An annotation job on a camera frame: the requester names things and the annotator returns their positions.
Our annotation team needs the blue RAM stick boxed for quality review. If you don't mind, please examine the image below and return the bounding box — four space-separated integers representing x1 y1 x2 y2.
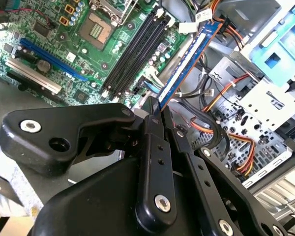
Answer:
158 21 223 111

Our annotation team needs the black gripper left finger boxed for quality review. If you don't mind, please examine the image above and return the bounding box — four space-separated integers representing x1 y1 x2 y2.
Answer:
0 96 178 227

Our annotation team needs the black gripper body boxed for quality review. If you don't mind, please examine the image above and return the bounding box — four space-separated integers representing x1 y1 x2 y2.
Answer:
31 156 213 236

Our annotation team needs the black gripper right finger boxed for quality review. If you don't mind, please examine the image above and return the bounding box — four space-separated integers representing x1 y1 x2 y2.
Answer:
162 107 290 236

